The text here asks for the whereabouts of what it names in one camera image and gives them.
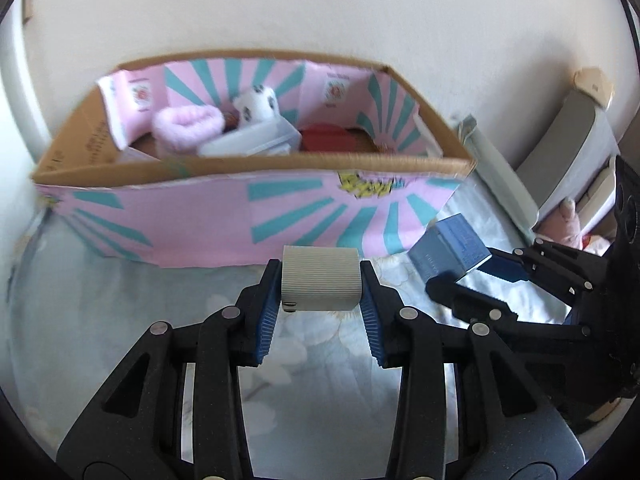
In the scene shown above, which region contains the blue small box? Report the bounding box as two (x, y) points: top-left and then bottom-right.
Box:
(408, 214), (491, 283)

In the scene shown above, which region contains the white ribbed small box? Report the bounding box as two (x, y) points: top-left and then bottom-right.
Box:
(281, 246), (362, 312)

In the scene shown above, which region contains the red round compact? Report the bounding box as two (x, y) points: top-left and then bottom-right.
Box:
(300, 124), (357, 153)

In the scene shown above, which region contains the clear plastic compartment box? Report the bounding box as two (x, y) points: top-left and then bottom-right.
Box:
(198, 117), (302, 157)

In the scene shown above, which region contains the pink fluffy scrunchie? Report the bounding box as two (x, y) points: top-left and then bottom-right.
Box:
(152, 105), (226, 158)

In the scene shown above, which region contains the white panda print sock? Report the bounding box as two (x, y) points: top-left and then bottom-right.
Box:
(232, 84), (280, 129)

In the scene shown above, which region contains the pink plush toy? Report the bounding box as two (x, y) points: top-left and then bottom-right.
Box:
(536, 197), (612, 256)

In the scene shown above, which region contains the cream pillow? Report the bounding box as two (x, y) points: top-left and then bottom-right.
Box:
(576, 156), (616, 230)

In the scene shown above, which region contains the floral bed sheet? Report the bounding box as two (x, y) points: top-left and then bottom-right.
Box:
(6, 169), (572, 480)

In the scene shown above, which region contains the grey headboard cushion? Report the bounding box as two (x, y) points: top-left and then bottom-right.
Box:
(516, 90), (620, 220)

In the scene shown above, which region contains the pink striped cardboard box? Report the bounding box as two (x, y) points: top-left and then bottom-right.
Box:
(32, 50), (475, 268)

